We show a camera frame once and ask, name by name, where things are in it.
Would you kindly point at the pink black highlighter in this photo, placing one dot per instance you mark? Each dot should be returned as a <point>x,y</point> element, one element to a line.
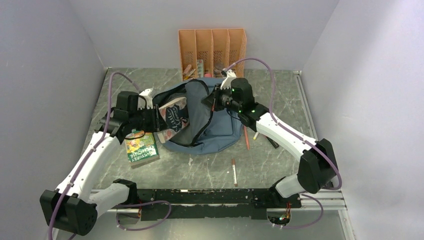
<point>273,143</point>

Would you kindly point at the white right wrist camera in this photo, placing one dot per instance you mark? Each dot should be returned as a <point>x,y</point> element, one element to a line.
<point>226,83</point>

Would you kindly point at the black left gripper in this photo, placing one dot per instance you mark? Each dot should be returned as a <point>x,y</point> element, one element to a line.
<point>157,122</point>

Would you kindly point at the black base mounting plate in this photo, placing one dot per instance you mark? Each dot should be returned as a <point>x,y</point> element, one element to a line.
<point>165,209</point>

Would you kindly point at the brown white marker pen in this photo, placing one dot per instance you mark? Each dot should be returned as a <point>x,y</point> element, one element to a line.
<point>234,172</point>

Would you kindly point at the orange plastic file organizer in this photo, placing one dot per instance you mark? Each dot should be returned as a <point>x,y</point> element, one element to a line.
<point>226,45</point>

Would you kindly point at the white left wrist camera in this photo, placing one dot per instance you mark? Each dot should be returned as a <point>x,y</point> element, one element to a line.
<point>146,99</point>

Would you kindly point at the brown round tape roll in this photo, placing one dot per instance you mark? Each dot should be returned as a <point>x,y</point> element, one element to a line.
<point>218,68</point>

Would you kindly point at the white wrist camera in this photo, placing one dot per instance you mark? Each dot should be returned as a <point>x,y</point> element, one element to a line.
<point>226,83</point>
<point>146,99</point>

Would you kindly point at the blue student backpack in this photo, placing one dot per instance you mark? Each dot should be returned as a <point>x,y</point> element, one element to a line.
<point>208,132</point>

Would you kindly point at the floral Little Women book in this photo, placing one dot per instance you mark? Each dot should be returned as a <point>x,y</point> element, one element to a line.
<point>175,115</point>

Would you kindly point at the white green card box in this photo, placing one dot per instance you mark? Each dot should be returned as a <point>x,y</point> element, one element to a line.
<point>200,68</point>

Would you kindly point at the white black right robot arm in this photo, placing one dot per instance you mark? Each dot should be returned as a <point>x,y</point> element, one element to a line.
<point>317,162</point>

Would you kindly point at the yellow white marker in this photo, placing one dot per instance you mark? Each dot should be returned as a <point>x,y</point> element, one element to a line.
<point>255,136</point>

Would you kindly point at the green Treehouse book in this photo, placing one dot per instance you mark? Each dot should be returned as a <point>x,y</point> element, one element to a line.
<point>141,148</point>

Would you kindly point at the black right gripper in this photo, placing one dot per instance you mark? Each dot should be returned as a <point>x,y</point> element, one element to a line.
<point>214,96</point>

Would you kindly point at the orange pencil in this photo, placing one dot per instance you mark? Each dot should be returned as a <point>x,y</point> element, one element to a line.
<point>246,137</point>

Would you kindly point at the aluminium frame rail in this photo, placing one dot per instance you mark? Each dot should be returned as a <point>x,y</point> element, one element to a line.
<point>324,198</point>

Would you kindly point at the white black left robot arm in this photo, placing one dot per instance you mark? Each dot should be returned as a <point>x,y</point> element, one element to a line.
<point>72,207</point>

